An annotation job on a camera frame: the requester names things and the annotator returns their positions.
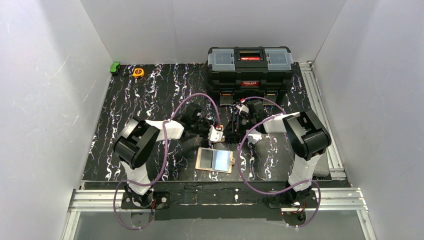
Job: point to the green small object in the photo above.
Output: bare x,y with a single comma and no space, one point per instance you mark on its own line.
115,67

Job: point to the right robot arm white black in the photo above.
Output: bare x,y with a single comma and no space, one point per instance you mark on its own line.
307,136

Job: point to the grey rectangular box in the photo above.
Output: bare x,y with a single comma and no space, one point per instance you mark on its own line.
322,168

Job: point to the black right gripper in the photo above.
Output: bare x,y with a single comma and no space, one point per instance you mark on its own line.
240,121

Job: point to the aluminium frame rail right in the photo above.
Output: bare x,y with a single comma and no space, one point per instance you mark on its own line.
335,165

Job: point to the aluminium frame rail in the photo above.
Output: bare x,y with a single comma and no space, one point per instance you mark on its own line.
335,165
225,214

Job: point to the yellow tape measure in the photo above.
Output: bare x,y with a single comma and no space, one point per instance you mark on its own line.
138,73

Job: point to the aluminium frame rail front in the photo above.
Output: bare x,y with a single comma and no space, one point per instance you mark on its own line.
225,214

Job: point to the black toolbox with red label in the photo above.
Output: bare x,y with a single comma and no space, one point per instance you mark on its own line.
235,73

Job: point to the white credit card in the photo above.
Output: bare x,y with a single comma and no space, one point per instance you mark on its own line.
254,137

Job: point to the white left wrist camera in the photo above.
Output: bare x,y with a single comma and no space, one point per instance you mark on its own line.
216,134

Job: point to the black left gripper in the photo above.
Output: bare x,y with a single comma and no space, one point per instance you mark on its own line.
205,125

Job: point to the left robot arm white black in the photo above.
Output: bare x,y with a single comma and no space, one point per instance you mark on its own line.
137,140

